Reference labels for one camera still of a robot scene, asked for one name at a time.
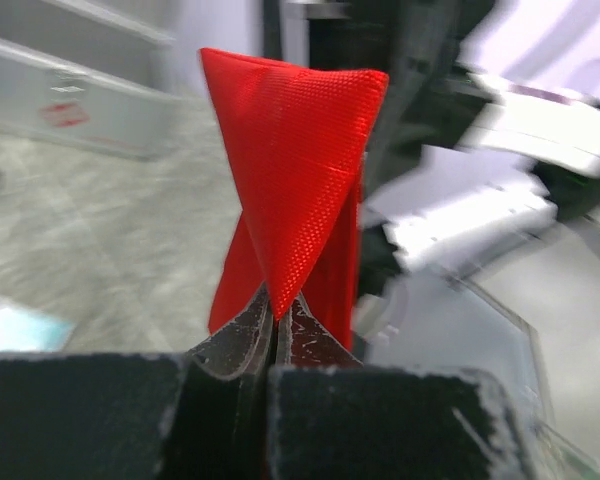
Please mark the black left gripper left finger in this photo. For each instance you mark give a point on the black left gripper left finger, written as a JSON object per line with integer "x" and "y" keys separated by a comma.
{"x": 241, "y": 347}

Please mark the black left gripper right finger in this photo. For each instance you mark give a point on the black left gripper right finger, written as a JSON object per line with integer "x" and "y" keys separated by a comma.
{"x": 304, "y": 342}

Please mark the light blue mask packet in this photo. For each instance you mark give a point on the light blue mask packet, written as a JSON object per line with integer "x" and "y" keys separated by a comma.
{"x": 26, "y": 330}

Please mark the red first aid pouch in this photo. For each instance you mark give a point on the red first aid pouch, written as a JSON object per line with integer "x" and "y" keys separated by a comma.
{"x": 294, "y": 139}

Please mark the grey metal case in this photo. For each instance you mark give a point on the grey metal case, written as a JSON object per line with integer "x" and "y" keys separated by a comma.
{"x": 93, "y": 74}

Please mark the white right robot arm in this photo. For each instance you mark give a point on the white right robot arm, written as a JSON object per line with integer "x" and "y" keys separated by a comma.
{"x": 477, "y": 159}

